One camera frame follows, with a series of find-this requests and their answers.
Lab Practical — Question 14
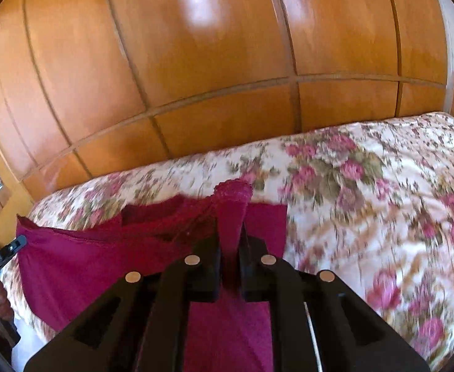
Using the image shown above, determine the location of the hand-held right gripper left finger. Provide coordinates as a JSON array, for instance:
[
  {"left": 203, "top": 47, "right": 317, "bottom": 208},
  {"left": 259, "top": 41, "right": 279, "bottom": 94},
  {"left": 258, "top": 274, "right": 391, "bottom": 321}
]
[{"left": 24, "top": 236, "right": 222, "bottom": 372}]

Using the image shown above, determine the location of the dark red cloth garment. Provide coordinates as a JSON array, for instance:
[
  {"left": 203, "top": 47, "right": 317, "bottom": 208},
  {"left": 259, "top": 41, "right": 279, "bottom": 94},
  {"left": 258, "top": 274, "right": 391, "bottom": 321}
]
[{"left": 16, "top": 178, "right": 290, "bottom": 372}]

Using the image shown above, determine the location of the floral bedspread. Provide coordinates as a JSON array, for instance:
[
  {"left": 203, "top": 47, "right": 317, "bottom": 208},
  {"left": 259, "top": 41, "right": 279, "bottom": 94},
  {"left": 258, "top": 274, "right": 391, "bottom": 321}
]
[{"left": 8, "top": 112, "right": 454, "bottom": 372}]

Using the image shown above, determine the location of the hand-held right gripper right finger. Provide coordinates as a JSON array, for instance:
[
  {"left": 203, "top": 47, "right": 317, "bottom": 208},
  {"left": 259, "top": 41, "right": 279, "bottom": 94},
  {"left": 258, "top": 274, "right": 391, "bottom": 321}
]
[{"left": 238, "top": 225, "right": 431, "bottom": 372}]

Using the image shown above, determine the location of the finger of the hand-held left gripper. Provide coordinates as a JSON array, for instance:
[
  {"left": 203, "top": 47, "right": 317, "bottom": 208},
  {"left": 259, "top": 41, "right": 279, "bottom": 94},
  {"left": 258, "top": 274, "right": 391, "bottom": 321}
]
[{"left": 2, "top": 235, "right": 28, "bottom": 259}]

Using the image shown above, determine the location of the wooden wardrobe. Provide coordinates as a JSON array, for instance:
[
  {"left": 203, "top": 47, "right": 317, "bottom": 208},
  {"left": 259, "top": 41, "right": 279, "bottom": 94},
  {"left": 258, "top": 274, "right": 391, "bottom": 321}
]
[{"left": 0, "top": 0, "right": 450, "bottom": 225}]

